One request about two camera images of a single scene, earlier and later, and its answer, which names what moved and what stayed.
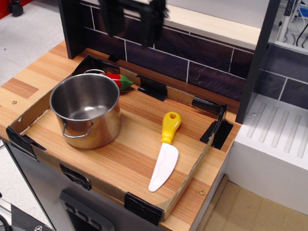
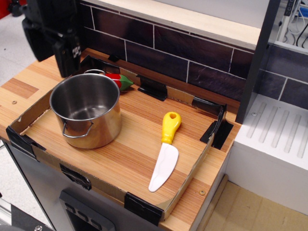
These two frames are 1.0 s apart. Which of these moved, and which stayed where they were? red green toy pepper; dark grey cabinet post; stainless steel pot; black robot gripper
Moved: black robot gripper
Stayed: dark grey cabinet post; red green toy pepper; stainless steel pot
